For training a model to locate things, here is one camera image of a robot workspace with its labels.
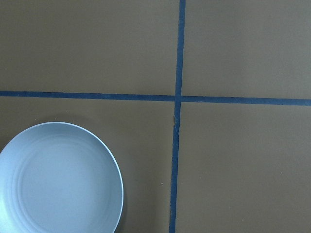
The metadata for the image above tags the horizontal blue tape strip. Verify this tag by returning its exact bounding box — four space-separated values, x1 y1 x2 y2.
0 91 311 106

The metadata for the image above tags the vertical blue tape strip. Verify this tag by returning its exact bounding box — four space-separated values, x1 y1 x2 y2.
169 0 186 233

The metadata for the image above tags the light blue round plate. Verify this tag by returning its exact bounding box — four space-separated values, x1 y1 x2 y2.
0 122 124 233

